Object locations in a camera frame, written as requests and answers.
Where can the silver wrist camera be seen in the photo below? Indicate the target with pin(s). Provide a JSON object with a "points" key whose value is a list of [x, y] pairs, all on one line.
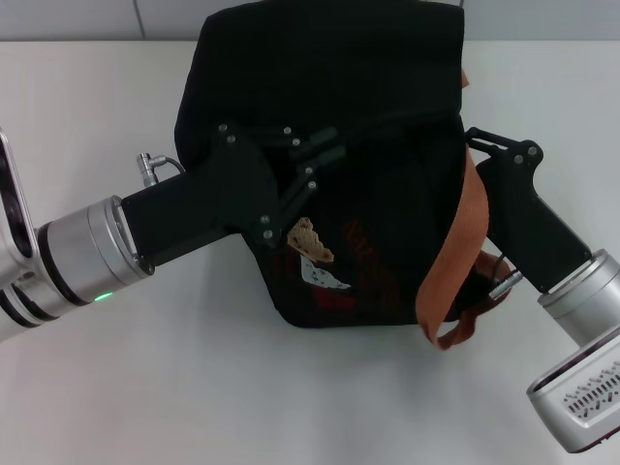
{"points": [[571, 402], [14, 208]]}

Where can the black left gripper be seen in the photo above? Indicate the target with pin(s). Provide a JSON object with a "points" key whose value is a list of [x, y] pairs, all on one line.
{"points": [[227, 194]]}

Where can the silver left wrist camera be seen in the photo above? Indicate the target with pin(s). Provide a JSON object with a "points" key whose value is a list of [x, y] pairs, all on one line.
{"points": [[14, 208]]}

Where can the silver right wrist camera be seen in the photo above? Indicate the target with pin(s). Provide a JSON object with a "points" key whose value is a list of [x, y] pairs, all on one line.
{"points": [[571, 402]]}

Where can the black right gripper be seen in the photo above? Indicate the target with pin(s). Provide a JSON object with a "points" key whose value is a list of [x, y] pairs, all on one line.
{"points": [[523, 213]]}

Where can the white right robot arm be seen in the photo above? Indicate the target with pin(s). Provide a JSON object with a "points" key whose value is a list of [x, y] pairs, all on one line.
{"points": [[586, 300]]}

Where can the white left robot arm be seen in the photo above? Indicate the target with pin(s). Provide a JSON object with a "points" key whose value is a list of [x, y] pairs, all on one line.
{"points": [[92, 257]]}

